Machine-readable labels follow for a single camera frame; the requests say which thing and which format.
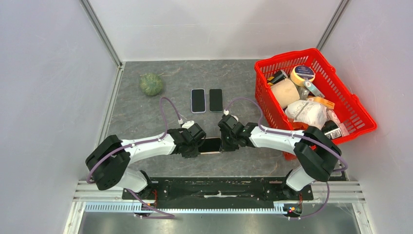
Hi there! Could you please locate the teal white small packet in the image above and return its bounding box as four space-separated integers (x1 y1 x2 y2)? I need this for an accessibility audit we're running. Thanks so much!
303 80 325 98

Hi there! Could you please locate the lilac phone case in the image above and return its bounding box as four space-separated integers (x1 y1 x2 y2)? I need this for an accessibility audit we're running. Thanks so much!
190 88 207 114

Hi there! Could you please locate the grey slotted cable duct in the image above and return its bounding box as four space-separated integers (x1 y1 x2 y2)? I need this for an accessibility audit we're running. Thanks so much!
84 202 285 215

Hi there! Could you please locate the orange small box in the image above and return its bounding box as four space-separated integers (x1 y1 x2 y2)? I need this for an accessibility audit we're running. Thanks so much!
306 97 335 110

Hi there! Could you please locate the pink phone case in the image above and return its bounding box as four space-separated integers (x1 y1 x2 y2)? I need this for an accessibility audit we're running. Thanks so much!
198 136 223 155

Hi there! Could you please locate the black mounting base plate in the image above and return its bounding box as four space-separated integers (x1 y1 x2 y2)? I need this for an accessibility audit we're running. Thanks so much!
138 177 314 209

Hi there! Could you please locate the yellow masking tape roll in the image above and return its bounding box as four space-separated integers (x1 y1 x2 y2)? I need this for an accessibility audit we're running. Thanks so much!
290 65 316 86

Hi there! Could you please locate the white wrapped package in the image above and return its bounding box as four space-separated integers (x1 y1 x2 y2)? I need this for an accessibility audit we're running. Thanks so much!
284 100 327 130

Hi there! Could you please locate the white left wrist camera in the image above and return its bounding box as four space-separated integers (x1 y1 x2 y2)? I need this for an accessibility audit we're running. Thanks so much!
178 119 195 129

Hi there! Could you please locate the black yellow tool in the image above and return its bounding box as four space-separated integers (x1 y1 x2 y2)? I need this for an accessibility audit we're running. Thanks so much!
267 70 288 86

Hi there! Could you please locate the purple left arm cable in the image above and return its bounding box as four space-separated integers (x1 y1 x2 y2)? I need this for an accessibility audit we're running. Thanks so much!
86 97 176 219

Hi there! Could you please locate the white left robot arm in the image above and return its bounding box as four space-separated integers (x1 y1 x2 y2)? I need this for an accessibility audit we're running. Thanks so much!
85 122 206 199

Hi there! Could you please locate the green felt ball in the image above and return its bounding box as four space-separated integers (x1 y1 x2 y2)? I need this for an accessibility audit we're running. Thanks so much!
139 73 164 96

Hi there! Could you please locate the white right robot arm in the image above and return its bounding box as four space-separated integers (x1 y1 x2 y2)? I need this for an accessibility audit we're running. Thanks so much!
218 115 341 199

